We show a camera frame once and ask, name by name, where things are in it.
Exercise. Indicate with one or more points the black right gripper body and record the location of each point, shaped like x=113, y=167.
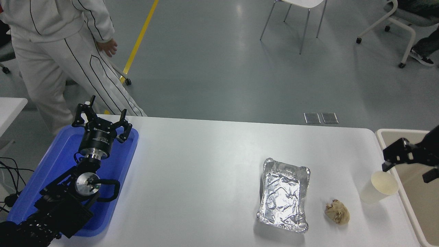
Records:
x=432, y=147

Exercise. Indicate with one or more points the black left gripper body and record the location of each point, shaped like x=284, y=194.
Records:
x=97, y=139

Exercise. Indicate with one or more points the white paper cup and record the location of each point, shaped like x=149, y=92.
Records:
x=375, y=192

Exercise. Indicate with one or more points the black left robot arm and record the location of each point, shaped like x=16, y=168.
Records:
x=65, y=209

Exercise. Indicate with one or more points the person's left hand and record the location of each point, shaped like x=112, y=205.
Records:
x=108, y=47

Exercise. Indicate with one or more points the large pale bin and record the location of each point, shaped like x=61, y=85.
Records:
x=411, y=192

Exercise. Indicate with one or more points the blue plastic tray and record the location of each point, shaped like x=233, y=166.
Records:
x=61, y=157

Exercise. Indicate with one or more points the small white table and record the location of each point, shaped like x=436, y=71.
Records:
x=10, y=109

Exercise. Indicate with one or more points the person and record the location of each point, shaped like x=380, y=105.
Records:
x=44, y=51
x=427, y=46

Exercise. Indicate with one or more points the metal floor plate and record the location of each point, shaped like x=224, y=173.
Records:
x=312, y=118
x=330, y=117

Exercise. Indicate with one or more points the crumpled tan paper ball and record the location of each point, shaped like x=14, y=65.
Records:
x=337, y=212

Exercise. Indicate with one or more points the silver foil tray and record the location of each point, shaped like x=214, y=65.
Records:
x=283, y=195

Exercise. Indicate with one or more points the white rolling chair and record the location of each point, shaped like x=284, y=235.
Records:
x=406, y=25

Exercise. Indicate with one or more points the white chair with metal legs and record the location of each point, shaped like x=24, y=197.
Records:
x=305, y=2

